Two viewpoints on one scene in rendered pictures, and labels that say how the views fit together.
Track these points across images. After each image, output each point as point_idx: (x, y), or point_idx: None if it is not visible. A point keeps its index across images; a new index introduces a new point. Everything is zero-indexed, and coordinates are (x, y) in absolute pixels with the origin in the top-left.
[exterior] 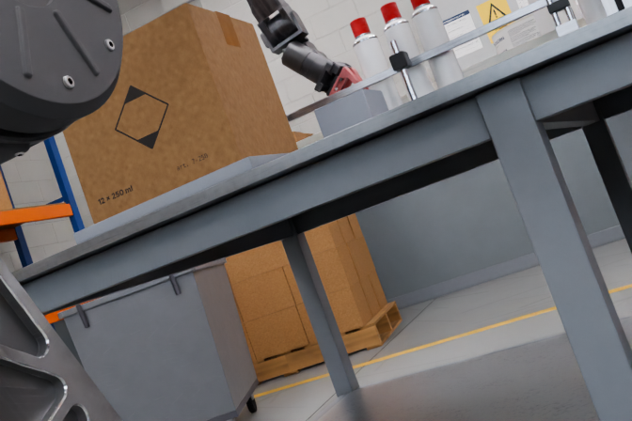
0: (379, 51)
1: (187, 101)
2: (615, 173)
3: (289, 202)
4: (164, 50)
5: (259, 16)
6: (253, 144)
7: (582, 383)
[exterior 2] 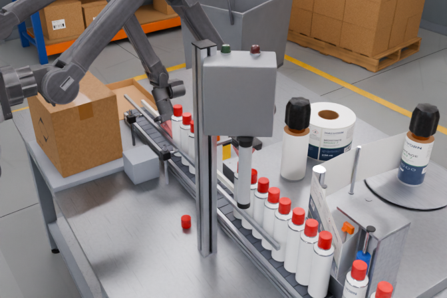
0: (179, 128)
1: (52, 142)
2: None
3: None
4: (46, 119)
5: (144, 68)
6: (77, 165)
7: None
